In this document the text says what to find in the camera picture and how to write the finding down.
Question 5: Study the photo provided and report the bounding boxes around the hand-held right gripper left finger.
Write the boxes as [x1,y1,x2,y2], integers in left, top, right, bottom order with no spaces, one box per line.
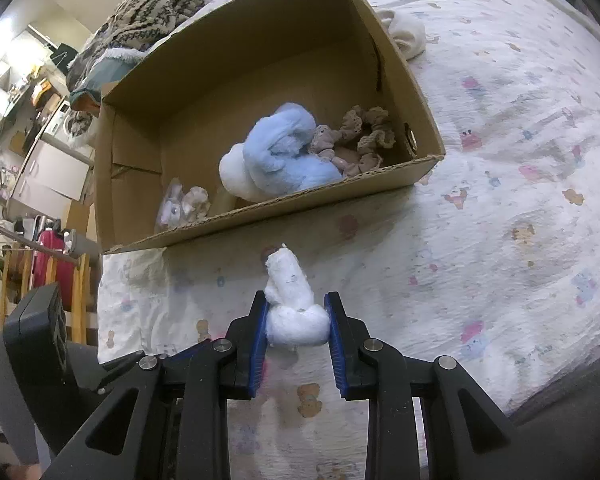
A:
[40,291,270,480]

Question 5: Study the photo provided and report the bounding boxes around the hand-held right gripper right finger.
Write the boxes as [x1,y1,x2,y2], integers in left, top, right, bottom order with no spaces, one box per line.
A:
[324,291,531,480]

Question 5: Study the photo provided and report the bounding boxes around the white sock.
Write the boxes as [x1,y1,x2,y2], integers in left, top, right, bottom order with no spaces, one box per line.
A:
[262,245,331,348]

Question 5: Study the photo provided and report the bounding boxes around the clear plastic bag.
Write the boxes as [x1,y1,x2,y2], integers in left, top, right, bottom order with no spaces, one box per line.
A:
[155,186,211,233]

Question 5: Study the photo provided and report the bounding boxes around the white and blue plush toy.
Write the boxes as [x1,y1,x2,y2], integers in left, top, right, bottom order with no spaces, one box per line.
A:
[219,142,261,201]

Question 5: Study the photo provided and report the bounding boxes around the pale pink dotted scrunchie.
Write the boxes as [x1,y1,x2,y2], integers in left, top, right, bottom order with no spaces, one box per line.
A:
[310,125,383,177]

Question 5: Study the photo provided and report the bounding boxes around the brown crochet scrunchie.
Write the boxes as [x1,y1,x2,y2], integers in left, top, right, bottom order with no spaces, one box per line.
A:
[340,106,397,161]

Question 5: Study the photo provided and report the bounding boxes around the brown cardboard box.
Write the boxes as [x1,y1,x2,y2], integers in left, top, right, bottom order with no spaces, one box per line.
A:
[94,0,447,255]

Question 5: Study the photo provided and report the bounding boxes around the yellow wooden rack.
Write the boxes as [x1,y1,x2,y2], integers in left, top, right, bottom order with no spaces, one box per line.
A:
[0,217,91,346]

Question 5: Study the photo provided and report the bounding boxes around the red suitcase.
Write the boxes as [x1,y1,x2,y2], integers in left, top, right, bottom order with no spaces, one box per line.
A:
[30,230,78,311]

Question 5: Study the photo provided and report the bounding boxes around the white floor cabinets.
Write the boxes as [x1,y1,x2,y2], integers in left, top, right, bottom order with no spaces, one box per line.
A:
[5,140,93,221]

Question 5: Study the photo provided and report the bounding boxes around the white washing machine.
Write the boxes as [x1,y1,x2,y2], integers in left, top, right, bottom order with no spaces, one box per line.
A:
[42,100,96,146]

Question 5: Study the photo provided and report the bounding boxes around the person's grey pants leg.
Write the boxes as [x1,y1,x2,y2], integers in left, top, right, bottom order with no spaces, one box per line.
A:
[510,345,600,480]

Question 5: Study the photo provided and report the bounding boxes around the teal fluffy cushion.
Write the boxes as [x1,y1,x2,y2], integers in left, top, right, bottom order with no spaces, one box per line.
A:
[70,47,146,111]

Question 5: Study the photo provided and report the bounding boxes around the cream white cloth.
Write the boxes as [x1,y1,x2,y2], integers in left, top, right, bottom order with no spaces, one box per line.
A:
[377,9,427,61]

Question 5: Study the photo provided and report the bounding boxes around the patterned knit blanket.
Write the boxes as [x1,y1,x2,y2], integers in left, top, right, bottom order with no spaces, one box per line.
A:
[65,0,208,96]

